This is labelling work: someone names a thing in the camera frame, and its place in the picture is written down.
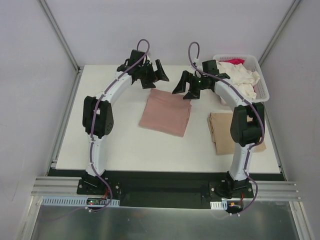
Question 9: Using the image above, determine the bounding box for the folded beige t shirt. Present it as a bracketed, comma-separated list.
[206, 112, 267, 156]

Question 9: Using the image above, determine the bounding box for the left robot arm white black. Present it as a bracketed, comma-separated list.
[81, 59, 169, 195]

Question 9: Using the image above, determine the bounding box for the right aluminium frame post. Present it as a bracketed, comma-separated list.
[258, 0, 303, 66]

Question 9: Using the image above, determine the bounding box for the aluminium front rail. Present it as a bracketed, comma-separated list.
[31, 176, 302, 202]

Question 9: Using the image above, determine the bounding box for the pink printed t shirt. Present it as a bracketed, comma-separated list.
[138, 88, 192, 137]

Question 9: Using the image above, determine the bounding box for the white plastic laundry basket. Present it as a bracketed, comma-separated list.
[213, 54, 270, 102]

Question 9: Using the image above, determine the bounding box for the cream crumpled t shirt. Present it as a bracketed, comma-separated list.
[216, 61, 261, 100]

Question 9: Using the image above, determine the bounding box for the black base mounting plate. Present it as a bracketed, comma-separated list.
[76, 169, 260, 208]

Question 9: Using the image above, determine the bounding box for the left white cable duct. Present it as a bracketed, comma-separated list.
[42, 196, 120, 208]

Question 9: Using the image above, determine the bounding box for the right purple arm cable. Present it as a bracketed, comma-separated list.
[187, 41, 266, 218]

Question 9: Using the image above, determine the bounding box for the magenta t shirt in basket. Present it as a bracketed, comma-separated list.
[222, 58, 245, 65]

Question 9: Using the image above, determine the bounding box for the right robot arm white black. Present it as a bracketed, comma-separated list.
[172, 70, 265, 199]

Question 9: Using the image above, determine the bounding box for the white cable duct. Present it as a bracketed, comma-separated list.
[42, 196, 120, 208]
[210, 200, 228, 211]

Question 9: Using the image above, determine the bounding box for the aluminium frame post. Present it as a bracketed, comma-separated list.
[37, 0, 81, 73]
[258, 0, 303, 66]

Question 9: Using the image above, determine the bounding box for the right white cable duct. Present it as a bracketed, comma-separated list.
[210, 200, 228, 211]

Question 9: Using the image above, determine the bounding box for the left aluminium frame post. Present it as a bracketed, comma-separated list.
[37, 0, 81, 73]

